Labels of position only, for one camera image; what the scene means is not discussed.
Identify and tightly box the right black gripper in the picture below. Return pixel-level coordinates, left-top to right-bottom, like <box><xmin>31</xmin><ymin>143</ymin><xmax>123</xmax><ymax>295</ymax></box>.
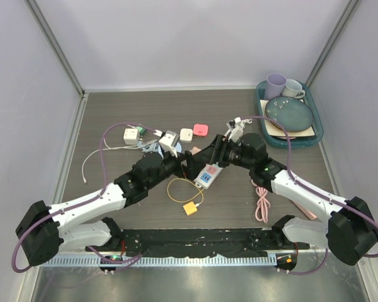
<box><xmin>193</xmin><ymin>134</ymin><xmax>254</xmax><ymax>170</ymax></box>

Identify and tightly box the yellow charging cable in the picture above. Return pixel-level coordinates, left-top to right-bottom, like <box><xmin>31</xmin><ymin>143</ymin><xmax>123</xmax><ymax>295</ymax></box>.
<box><xmin>166</xmin><ymin>178</ymin><xmax>204</xmax><ymax>210</ymax></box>

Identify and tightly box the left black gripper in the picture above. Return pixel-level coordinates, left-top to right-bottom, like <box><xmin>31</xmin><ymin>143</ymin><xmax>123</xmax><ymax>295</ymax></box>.
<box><xmin>146</xmin><ymin>146</ymin><xmax>205</xmax><ymax>189</ymax></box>

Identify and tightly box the white charger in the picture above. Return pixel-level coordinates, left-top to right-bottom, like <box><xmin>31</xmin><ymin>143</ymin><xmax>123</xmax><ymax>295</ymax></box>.
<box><xmin>180</xmin><ymin>128</ymin><xmax>193</xmax><ymax>143</ymax></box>

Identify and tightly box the dark blue plate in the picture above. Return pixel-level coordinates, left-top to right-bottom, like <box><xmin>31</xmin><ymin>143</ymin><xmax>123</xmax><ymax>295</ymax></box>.
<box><xmin>265</xmin><ymin>96</ymin><xmax>314</xmax><ymax>132</ymax></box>

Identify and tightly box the grey blue mug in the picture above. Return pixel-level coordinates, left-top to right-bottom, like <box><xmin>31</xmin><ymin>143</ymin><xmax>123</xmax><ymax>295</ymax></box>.
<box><xmin>281</xmin><ymin>79</ymin><xmax>306</xmax><ymax>99</ymax></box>

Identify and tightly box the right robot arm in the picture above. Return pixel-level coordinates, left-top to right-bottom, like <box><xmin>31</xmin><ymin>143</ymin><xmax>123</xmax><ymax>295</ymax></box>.
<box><xmin>192</xmin><ymin>133</ymin><xmax>378</xmax><ymax>266</ymax></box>

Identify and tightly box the purple cup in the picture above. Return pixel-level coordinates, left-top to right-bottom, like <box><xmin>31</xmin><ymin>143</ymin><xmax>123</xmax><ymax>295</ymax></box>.
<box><xmin>264</xmin><ymin>73</ymin><xmax>287</xmax><ymax>100</ymax></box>

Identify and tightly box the pink cube socket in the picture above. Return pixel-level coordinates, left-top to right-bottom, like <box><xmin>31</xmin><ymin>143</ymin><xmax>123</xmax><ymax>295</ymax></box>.
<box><xmin>190</xmin><ymin>147</ymin><xmax>202</xmax><ymax>155</ymax></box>

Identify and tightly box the green plug adapter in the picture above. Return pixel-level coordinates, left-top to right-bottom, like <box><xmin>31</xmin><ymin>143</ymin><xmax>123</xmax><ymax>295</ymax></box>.
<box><xmin>136</xmin><ymin>126</ymin><xmax>148</xmax><ymax>137</ymax></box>

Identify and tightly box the black mounting base plate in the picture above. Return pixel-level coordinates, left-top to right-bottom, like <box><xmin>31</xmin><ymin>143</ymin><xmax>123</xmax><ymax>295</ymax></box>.
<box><xmin>122</xmin><ymin>228</ymin><xmax>309</xmax><ymax>258</ymax></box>

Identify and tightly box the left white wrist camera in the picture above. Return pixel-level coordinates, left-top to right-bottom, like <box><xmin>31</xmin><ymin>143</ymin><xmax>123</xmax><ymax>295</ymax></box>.
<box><xmin>154</xmin><ymin>130</ymin><xmax>179</xmax><ymax>158</ymax></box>

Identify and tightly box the white thin cable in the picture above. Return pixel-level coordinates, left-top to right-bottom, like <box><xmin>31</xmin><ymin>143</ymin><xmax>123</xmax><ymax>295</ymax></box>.
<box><xmin>81</xmin><ymin>138</ymin><xmax>146</xmax><ymax>185</ymax></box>

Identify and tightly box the round light blue socket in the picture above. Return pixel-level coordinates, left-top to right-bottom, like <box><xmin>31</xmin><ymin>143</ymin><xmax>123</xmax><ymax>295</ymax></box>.
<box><xmin>137</xmin><ymin>140</ymin><xmax>183</xmax><ymax>158</ymax></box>

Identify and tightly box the red pink flat charger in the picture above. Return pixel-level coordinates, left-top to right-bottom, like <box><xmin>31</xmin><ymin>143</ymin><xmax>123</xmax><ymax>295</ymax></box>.
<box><xmin>193</xmin><ymin>124</ymin><xmax>209</xmax><ymax>137</ymax></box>

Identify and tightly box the pink power strip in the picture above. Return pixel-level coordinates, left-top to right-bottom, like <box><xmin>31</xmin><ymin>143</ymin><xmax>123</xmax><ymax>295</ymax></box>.
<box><xmin>293</xmin><ymin>202</ymin><xmax>317</xmax><ymax>220</ymax></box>

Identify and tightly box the white cube socket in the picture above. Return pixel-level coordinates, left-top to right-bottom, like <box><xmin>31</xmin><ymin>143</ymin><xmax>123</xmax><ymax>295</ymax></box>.
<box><xmin>123</xmin><ymin>128</ymin><xmax>140</xmax><ymax>146</ymax></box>

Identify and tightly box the teal plastic tray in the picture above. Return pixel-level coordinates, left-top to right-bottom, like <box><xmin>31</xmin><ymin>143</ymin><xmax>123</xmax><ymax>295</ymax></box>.
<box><xmin>255</xmin><ymin>81</ymin><xmax>324</xmax><ymax>148</ymax></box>

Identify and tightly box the yellow charger block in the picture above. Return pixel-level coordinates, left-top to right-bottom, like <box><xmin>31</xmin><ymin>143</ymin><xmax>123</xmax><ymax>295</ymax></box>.
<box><xmin>183</xmin><ymin>201</ymin><xmax>200</xmax><ymax>216</ymax></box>

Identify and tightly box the white multicolour power strip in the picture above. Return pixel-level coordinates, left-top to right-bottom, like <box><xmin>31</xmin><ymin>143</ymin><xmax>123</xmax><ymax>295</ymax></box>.
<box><xmin>194</xmin><ymin>164</ymin><xmax>223</xmax><ymax>189</ymax></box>

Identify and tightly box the cream square plate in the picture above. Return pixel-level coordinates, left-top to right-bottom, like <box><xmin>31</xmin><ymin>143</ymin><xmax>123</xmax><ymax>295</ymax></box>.
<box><xmin>260</xmin><ymin>100</ymin><xmax>315</xmax><ymax>139</ymax></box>

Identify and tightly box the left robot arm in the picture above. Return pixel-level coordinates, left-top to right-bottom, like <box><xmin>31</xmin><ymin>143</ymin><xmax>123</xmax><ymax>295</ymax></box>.
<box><xmin>11</xmin><ymin>152</ymin><xmax>207</xmax><ymax>273</ymax></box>

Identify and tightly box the pink coiled cord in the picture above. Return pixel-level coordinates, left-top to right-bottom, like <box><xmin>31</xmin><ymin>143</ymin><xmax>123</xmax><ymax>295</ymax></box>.
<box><xmin>254</xmin><ymin>185</ymin><xmax>272</xmax><ymax>223</ymax></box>

